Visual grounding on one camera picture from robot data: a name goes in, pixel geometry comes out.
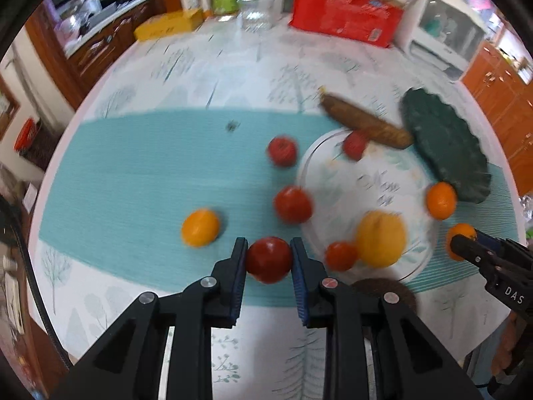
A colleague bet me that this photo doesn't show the left wooden kitchen counter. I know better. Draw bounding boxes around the left wooden kitchen counter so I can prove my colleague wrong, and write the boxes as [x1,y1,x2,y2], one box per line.
[24,0,165,109]

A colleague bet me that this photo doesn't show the red lychee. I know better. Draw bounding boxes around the red lychee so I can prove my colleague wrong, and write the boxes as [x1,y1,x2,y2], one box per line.
[341,130,368,162]
[266,135,298,167]

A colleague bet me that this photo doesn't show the yellow cardboard box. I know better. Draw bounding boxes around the yellow cardboard box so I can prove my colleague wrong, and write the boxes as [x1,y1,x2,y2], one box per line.
[134,9,204,42]

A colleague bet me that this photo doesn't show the orange mandarin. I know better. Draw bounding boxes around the orange mandarin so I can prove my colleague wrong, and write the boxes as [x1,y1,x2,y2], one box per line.
[445,223,477,262]

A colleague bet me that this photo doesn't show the large yellow orange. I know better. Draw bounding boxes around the large yellow orange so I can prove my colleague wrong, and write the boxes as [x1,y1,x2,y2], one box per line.
[353,210,407,268]

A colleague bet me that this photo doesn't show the red cherry tomato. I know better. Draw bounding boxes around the red cherry tomato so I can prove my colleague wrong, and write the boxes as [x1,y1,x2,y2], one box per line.
[274,185,313,224]

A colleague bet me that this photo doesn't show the dark brown avocado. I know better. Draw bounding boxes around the dark brown avocado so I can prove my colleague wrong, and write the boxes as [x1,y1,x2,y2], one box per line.
[351,278,418,313]

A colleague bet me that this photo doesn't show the small red tomato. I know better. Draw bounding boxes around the small red tomato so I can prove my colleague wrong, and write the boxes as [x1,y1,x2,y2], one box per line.
[324,241,359,272]

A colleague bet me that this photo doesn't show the brown overripe banana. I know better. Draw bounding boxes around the brown overripe banana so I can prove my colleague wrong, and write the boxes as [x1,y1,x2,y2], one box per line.
[320,89,414,150]

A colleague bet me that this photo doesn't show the red packaged jar box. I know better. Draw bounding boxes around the red packaged jar box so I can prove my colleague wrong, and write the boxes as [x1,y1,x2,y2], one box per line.
[290,0,416,48]

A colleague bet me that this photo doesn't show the small orange kumquat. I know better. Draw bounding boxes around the small orange kumquat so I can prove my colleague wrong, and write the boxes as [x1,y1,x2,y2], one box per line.
[181,209,221,247]

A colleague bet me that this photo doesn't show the dark green scalloped plate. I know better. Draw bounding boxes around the dark green scalloped plate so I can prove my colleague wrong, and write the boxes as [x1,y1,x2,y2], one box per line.
[399,89,491,204]

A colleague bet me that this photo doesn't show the small orange tangerine with stem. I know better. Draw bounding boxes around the small orange tangerine with stem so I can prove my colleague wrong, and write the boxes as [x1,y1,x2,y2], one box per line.
[425,182,457,220]

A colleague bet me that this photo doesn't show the brown wooden cabinets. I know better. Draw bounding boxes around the brown wooden cabinets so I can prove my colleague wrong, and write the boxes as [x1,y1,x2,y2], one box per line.
[462,41,533,196]

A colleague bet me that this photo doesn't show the round white printed placemat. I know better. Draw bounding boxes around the round white printed placemat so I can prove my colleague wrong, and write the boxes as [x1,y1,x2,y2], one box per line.
[296,129,438,283]

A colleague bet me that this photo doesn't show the clear glass jar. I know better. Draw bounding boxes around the clear glass jar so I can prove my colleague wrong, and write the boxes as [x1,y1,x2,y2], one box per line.
[238,0,272,33]

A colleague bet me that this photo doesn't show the white countertop sterilizer appliance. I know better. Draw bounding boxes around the white countertop sterilizer appliance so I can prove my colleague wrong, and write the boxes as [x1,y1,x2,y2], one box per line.
[394,0,487,81]

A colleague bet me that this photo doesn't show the black cable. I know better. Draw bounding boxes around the black cable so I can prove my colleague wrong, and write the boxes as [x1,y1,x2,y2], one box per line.
[0,195,74,369]

